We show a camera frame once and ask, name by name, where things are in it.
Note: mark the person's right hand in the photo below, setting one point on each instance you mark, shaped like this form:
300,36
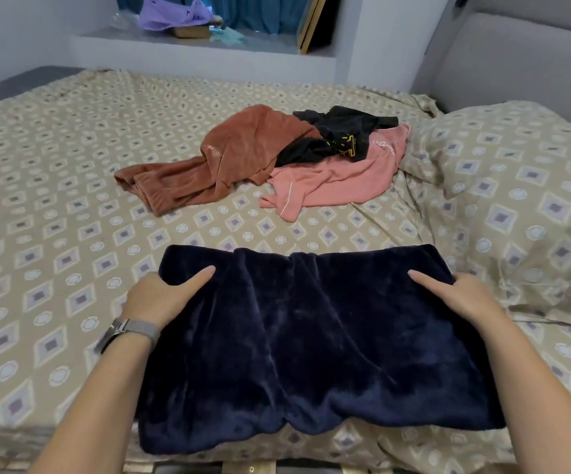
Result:
463,296

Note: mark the person's left hand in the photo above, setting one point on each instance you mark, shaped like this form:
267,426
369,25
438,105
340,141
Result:
162,296

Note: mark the bed with patterned beige sheet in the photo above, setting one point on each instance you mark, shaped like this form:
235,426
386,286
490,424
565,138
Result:
38,222

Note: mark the rust brown garment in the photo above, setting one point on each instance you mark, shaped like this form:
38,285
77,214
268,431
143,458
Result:
216,158

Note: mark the navy velvet garment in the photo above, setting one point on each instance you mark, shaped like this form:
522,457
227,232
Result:
315,340

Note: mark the pink shirt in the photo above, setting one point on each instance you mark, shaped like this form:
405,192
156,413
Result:
335,180

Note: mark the black garment yellow print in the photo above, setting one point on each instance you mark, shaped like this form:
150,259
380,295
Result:
340,133

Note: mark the person's left forearm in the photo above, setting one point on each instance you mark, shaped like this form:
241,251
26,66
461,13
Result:
93,409

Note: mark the person's right forearm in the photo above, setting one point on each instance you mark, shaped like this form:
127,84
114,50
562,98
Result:
547,400

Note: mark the grey band wristwatch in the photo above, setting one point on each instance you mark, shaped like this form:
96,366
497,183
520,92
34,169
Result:
125,332

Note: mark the patterned beige pillow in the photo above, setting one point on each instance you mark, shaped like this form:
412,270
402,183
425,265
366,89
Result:
522,202

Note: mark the grey upholstered headboard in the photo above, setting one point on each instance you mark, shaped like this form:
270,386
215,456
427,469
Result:
527,49

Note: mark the small wooden box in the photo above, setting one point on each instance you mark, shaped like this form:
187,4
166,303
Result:
192,32

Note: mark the teal small item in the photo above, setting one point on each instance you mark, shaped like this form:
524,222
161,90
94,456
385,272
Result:
226,36

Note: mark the clear plastic bag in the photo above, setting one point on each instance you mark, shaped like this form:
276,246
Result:
122,21

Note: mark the purple cloth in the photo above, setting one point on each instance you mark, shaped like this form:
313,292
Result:
172,14

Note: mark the blue curtain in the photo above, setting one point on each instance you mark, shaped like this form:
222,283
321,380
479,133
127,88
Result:
256,10

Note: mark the leaning wooden picture frames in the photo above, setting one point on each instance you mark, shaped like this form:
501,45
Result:
315,19

